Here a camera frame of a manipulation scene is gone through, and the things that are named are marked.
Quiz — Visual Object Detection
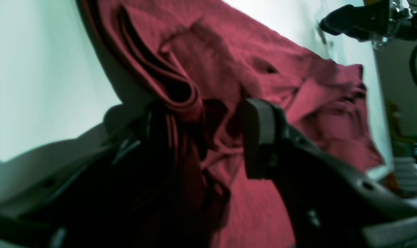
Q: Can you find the dark red long-sleeve shirt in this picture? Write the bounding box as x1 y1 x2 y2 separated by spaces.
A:
78 0 383 248

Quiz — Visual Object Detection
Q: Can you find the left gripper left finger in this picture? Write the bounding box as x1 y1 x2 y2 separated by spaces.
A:
0 102 181 248

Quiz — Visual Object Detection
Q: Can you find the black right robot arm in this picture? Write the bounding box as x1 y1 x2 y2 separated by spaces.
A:
319 0 417 87

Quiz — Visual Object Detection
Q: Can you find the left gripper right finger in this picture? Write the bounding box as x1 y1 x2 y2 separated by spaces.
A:
241 98 417 248

